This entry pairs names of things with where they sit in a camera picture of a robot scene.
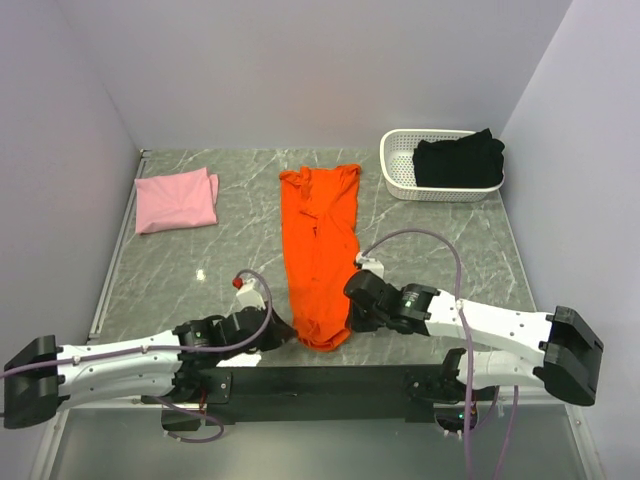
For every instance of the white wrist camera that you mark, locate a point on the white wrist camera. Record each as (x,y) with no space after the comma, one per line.
(249,293)
(363,262)

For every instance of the aluminium frame rail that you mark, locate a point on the aluminium frame rail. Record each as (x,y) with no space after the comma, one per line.
(52,436)

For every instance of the orange t shirt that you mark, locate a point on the orange t shirt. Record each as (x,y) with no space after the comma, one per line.
(319,243)

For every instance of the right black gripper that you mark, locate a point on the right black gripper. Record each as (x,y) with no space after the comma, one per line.
(359,324)

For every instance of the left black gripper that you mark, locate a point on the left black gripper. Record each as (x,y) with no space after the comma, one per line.
(278,331)

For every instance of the folded pink t shirt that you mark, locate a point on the folded pink t shirt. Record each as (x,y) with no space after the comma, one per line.
(180,201)

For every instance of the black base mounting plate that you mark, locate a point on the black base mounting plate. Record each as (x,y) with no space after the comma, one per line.
(255,394)

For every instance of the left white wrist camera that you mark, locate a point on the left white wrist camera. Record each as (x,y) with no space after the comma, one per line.
(249,293)

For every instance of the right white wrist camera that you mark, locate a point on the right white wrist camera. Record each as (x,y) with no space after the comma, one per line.
(363,262)

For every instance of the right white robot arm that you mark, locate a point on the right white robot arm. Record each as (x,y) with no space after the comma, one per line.
(557,351)

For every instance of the black t shirt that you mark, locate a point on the black t shirt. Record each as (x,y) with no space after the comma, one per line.
(472,162)

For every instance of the white perforated plastic basket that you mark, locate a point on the white perforated plastic basket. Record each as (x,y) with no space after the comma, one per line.
(396,152)

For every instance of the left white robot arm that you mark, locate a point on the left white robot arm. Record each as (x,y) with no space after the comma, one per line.
(45,378)

